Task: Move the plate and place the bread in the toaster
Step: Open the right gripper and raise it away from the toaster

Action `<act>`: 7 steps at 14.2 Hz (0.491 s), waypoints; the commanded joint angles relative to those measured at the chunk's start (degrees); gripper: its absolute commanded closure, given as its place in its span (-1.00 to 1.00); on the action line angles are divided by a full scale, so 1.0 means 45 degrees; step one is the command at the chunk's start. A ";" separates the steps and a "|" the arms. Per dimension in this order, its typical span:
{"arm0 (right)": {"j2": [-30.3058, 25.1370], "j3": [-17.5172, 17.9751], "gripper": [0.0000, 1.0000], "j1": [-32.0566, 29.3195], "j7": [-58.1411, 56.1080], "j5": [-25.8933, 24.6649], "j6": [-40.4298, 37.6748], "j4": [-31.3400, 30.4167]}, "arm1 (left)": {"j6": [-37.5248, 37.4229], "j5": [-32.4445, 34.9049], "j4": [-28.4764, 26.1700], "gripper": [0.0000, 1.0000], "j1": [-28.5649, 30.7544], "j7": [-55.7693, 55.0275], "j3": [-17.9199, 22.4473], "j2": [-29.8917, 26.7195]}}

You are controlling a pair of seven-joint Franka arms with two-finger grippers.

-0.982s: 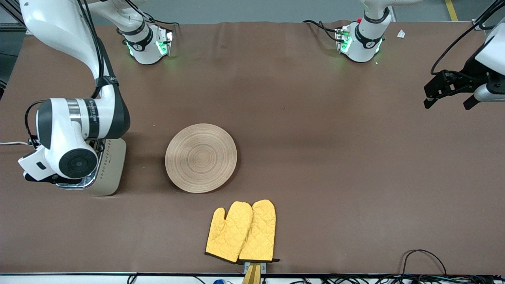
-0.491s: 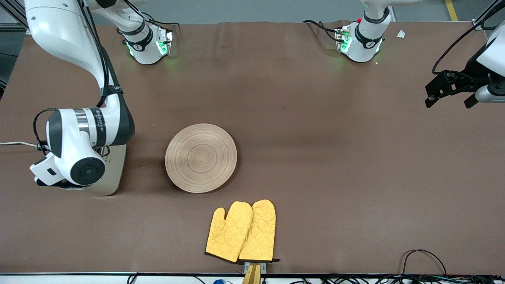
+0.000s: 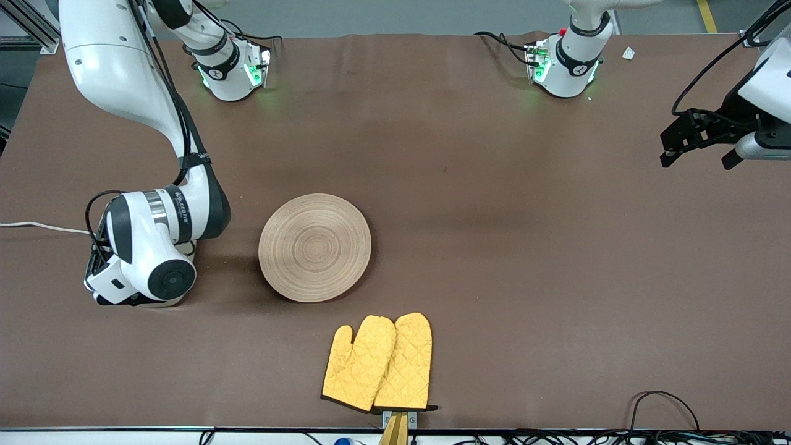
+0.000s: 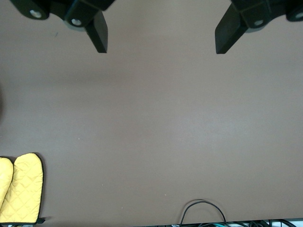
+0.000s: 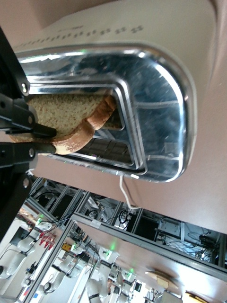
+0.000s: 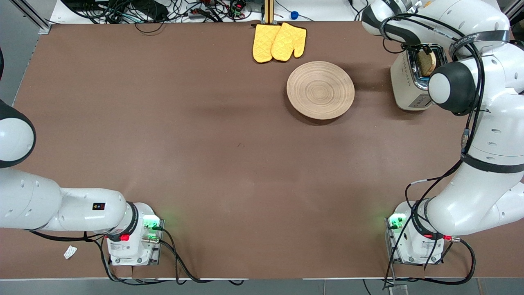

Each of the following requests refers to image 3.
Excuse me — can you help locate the round wooden plate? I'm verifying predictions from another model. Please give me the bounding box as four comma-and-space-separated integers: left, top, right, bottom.
258, 193, 373, 303

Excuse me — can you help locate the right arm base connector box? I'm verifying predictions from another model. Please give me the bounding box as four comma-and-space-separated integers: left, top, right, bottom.
244, 38, 273, 88

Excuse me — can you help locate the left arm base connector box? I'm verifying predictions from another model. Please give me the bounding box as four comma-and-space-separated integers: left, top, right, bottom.
525, 40, 552, 85

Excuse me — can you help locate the beige and chrome toaster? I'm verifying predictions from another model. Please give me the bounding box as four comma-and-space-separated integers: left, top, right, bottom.
83, 238, 199, 308

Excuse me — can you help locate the brown table cover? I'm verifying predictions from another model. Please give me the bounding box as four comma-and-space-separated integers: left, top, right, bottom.
0, 32, 791, 431

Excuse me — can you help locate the yellow quilted oven mitt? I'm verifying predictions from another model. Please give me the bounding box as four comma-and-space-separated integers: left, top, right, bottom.
373, 312, 439, 413
321, 315, 397, 413

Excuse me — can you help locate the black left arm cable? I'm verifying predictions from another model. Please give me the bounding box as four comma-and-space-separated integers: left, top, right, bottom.
671, 0, 791, 118

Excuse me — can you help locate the white toaster power cord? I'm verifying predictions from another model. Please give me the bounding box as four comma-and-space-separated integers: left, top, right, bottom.
0, 221, 93, 235

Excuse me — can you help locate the black left base cable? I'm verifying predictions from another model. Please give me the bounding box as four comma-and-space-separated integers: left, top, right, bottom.
474, 31, 533, 66

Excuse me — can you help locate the black base cable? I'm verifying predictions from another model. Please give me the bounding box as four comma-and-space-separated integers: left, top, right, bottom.
192, 0, 284, 45
474, 31, 533, 66

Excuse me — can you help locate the black looped cable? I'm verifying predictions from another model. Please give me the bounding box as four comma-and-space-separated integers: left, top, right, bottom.
627, 391, 701, 433

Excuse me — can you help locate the black right base cable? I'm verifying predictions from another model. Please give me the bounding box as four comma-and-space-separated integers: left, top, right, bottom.
192, 0, 284, 45

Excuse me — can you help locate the metal bracket with wooden stick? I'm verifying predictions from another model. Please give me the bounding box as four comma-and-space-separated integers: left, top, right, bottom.
378, 410, 418, 445

